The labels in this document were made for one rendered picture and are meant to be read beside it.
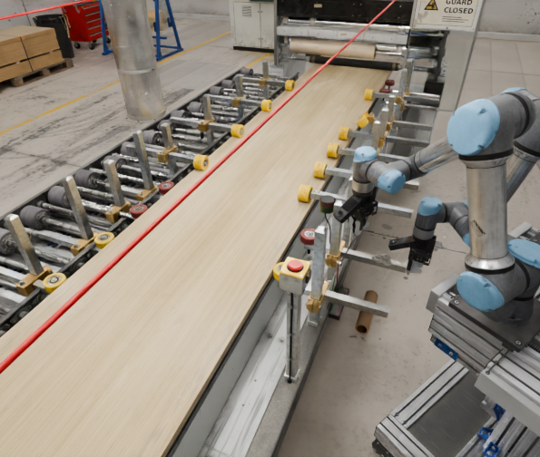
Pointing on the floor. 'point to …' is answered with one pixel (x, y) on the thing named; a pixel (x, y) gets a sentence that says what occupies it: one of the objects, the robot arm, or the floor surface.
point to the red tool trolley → (84, 23)
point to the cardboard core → (366, 314)
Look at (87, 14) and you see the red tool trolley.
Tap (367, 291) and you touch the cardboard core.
